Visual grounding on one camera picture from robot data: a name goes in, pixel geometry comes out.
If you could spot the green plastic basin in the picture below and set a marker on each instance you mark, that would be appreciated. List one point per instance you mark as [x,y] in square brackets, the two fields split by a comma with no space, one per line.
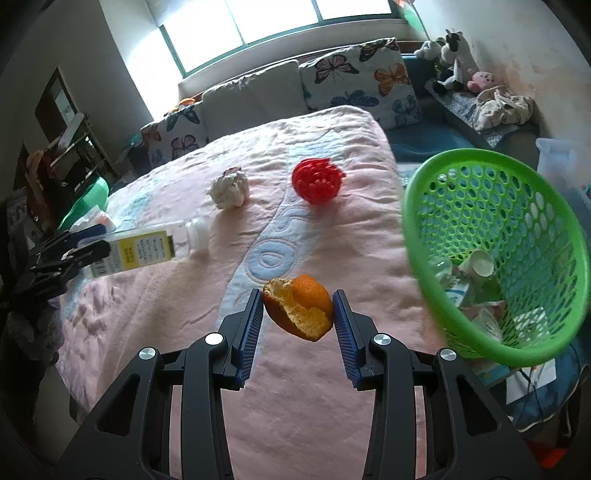
[85,203]

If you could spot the orange plastic object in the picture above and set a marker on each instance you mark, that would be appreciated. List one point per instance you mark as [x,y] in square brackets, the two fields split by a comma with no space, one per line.
[549,454]

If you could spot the printed floor mat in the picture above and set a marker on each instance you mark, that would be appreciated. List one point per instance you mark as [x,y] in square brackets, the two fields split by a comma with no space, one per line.
[489,369]

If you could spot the grey striped cloth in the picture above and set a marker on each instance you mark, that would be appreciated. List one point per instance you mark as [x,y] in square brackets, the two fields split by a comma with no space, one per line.
[461,108]

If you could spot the pink quilted blanket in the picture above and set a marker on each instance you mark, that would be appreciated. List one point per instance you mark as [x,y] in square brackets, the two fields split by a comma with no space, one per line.
[184,314]

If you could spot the green framed window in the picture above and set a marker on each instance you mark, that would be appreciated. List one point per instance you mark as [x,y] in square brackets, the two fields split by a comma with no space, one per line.
[277,23]

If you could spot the black white cow plush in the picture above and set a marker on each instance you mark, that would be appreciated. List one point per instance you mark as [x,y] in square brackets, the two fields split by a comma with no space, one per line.
[457,60]

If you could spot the small butterfly print pillow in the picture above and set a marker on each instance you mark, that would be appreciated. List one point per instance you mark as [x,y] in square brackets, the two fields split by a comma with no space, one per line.
[178,134]

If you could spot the white power strip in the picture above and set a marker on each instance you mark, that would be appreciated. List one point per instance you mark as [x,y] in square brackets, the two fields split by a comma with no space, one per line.
[531,381]

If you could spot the green plastic mesh basket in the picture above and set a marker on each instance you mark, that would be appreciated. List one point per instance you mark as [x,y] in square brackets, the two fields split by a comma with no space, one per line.
[408,230]

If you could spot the clear plastic storage bin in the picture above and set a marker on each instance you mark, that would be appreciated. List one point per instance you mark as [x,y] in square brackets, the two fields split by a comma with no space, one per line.
[563,161]

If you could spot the white paper cup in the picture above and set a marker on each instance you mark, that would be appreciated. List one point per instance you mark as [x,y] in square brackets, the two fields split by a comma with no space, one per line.
[478,264]

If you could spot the green hanging cloth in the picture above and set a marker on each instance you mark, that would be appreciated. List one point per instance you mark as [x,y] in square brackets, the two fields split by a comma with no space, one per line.
[411,16]

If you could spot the pile of pale clothes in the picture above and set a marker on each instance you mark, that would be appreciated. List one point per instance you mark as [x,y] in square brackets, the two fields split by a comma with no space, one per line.
[503,108]

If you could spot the large butterfly print pillow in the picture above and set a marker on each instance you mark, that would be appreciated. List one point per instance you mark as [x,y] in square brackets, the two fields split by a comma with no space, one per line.
[360,78]

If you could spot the pink plush toy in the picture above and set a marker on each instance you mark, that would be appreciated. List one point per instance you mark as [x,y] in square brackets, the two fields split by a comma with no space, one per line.
[485,81]

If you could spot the white plastic packet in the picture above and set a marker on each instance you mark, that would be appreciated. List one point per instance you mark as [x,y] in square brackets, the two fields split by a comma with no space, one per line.
[94,219]

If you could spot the grey white plush toy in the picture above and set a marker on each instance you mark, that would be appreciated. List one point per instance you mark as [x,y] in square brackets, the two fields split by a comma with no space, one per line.
[429,50]

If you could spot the dark grey cloth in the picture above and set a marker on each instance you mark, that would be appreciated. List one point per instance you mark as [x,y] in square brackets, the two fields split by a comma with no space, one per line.
[27,332]

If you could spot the crumpled white tissue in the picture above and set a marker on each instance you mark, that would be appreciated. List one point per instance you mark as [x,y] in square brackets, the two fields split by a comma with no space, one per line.
[230,189]

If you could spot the white pillow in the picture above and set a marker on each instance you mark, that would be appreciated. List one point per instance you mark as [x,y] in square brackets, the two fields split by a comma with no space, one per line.
[254,97]

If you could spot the blue bench cushion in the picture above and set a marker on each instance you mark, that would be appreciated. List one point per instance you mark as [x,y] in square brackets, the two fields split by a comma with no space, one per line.
[425,138]

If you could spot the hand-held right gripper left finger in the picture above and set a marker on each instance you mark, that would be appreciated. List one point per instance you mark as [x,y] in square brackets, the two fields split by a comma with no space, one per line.
[247,337]

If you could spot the metal shelf rack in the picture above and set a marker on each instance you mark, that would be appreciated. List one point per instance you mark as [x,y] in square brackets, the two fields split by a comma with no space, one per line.
[78,147]

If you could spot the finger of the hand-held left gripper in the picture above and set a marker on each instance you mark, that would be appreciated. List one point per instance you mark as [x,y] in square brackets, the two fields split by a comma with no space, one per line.
[78,258]
[76,235]

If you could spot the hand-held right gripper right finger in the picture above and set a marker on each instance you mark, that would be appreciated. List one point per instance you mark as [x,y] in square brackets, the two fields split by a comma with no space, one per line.
[344,337]

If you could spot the clear bottle with yellow label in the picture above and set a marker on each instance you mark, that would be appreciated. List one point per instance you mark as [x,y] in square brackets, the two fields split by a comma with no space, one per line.
[138,251]

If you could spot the red plastic mesh ball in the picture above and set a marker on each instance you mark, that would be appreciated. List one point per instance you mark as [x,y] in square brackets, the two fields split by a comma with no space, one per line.
[316,180]

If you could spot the orange peel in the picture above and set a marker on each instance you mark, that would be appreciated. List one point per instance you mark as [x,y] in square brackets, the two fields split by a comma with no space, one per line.
[309,295]

